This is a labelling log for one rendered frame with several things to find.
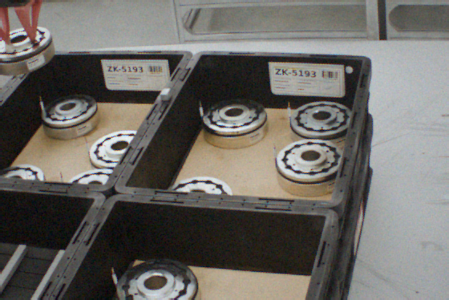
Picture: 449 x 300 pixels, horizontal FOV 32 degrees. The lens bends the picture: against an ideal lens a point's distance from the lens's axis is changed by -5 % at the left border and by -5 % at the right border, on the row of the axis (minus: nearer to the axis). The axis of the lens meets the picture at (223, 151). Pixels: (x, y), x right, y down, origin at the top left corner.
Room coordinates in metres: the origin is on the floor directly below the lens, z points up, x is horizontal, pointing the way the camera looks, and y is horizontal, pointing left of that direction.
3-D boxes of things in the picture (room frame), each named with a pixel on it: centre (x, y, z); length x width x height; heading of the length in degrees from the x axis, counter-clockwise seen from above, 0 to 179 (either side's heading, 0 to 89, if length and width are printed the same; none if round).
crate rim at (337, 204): (1.00, -0.05, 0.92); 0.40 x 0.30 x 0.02; 161
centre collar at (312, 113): (1.08, -0.16, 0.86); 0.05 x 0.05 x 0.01
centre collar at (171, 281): (0.75, 0.10, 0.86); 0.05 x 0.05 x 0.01
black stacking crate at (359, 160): (1.00, -0.05, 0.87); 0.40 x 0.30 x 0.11; 161
